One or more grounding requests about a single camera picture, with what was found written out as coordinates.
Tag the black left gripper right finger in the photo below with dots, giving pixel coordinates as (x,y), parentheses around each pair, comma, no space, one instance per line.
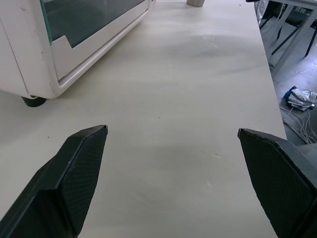
(277,183)

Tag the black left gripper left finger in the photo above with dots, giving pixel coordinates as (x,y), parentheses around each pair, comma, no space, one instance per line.
(62,188)

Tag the black round rubber foot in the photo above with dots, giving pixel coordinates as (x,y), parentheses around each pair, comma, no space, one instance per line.
(33,101)

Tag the white glass-door appliance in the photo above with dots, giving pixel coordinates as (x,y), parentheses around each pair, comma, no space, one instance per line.
(29,47)

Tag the crumpled grey blue cloth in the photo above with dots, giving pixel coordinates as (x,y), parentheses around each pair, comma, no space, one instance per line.
(300,98)

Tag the black chair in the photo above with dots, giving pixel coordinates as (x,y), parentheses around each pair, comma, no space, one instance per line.
(294,22)

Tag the grey office desk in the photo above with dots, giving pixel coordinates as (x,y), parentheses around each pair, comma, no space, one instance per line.
(292,15)

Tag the silver metal cup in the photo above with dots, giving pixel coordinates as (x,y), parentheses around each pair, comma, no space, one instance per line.
(195,2)

